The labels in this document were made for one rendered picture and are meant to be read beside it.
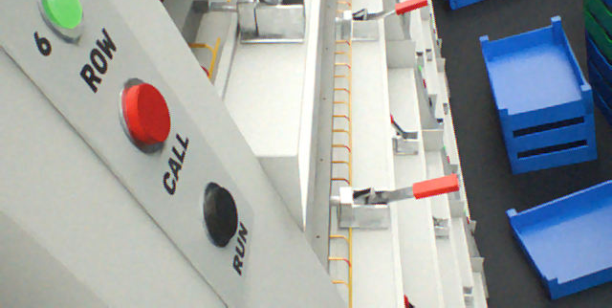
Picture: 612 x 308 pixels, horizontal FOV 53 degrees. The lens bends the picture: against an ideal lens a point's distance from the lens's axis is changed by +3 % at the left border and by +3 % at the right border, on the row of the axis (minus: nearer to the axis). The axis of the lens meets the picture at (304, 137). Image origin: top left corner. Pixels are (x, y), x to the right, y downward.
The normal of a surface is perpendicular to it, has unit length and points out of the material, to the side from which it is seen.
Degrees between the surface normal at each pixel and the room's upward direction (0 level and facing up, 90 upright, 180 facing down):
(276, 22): 90
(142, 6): 90
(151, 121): 90
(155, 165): 90
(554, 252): 0
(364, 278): 18
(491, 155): 0
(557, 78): 0
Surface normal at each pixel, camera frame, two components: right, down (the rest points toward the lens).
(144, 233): 0.93, -0.22
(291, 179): -0.05, 0.69
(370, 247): -0.05, -0.72
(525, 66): -0.36, -0.68
